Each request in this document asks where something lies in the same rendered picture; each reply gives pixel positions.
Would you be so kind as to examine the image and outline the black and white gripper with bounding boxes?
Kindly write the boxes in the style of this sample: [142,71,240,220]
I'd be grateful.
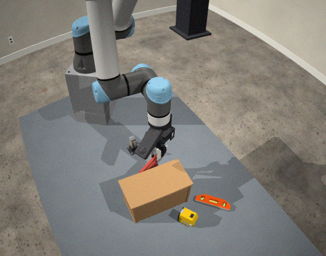
[148,113,175,162]

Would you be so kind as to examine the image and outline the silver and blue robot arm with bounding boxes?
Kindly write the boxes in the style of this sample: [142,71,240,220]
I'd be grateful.
[72,0,172,159]

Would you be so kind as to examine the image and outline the brown wooden cabinet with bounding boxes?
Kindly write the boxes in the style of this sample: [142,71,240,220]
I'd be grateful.
[118,154,193,223]

